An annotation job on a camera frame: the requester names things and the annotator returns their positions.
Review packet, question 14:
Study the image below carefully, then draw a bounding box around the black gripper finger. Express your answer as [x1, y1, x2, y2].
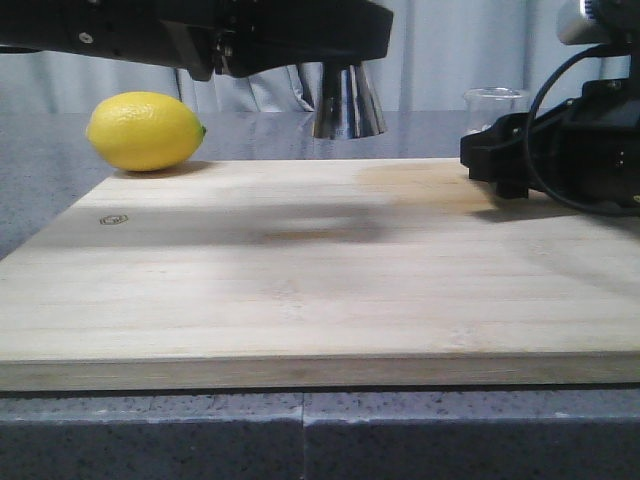
[214, 0, 394, 78]

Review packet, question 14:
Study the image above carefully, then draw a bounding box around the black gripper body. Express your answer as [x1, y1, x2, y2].
[1, 1, 215, 81]
[460, 79, 639, 210]

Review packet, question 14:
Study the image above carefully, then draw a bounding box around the small glass beaker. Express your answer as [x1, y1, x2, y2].
[463, 87, 529, 135]

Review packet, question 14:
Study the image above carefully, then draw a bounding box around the steel double jigger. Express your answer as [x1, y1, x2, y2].
[298, 61, 387, 140]

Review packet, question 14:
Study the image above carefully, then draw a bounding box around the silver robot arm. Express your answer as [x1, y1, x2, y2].
[460, 0, 639, 217]

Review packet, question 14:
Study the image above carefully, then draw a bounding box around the yellow lemon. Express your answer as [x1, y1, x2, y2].
[85, 91, 206, 172]

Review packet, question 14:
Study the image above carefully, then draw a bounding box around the grey curtain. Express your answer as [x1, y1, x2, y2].
[1, 1, 575, 114]

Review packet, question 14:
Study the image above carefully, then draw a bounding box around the bamboo cutting board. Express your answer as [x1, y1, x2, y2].
[1, 159, 639, 391]

